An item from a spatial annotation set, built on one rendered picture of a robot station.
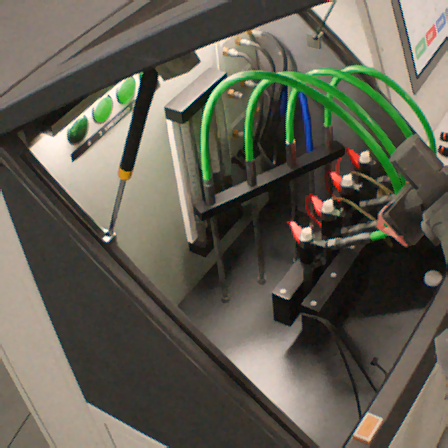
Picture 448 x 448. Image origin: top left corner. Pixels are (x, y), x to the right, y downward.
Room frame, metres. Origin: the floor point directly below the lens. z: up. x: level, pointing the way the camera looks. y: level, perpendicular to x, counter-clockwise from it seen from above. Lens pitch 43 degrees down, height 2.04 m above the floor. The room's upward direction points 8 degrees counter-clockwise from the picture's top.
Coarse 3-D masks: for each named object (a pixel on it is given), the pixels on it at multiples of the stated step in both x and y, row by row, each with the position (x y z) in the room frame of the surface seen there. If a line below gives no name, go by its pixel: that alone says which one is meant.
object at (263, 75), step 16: (224, 80) 1.04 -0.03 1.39; (240, 80) 1.02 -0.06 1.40; (272, 80) 0.98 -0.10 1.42; (288, 80) 0.96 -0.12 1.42; (320, 96) 0.93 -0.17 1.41; (208, 112) 1.06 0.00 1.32; (336, 112) 0.91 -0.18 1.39; (208, 128) 1.07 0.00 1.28; (352, 128) 0.90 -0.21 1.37; (208, 144) 1.08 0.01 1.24; (368, 144) 0.88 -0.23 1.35; (208, 160) 1.08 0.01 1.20; (384, 160) 0.86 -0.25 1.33; (208, 176) 1.08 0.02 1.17
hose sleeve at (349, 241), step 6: (360, 234) 0.89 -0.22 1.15; (366, 234) 0.88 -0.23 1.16; (336, 240) 0.92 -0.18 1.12; (342, 240) 0.91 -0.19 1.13; (348, 240) 0.90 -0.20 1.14; (354, 240) 0.89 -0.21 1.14; (360, 240) 0.88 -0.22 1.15; (366, 240) 0.88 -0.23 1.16; (342, 246) 0.90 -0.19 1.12; (348, 246) 0.90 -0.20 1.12
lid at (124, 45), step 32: (160, 0) 0.97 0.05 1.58; (192, 0) 0.67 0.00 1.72; (224, 0) 0.58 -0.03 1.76; (256, 0) 0.56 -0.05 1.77; (288, 0) 0.54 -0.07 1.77; (320, 0) 0.52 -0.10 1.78; (96, 32) 0.99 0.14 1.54; (128, 32) 0.72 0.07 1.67; (160, 32) 0.62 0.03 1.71; (192, 32) 0.60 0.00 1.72; (224, 32) 0.58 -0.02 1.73; (64, 64) 0.80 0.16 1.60; (96, 64) 0.68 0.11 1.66; (128, 64) 0.65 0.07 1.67; (160, 64) 0.63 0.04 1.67; (192, 64) 0.65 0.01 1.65; (32, 96) 0.76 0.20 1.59; (64, 96) 0.72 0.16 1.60; (0, 128) 0.81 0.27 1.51
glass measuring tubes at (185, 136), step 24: (216, 72) 1.23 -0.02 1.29; (192, 96) 1.16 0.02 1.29; (168, 120) 1.13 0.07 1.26; (192, 120) 1.16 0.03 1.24; (216, 120) 1.21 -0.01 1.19; (192, 144) 1.14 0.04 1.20; (216, 144) 1.19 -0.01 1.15; (192, 168) 1.13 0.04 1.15; (216, 168) 1.18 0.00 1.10; (192, 192) 1.13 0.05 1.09; (216, 192) 1.18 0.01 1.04; (192, 216) 1.14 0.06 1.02; (216, 216) 1.20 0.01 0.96; (240, 216) 1.22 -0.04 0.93; (192, 240) 1.13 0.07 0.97
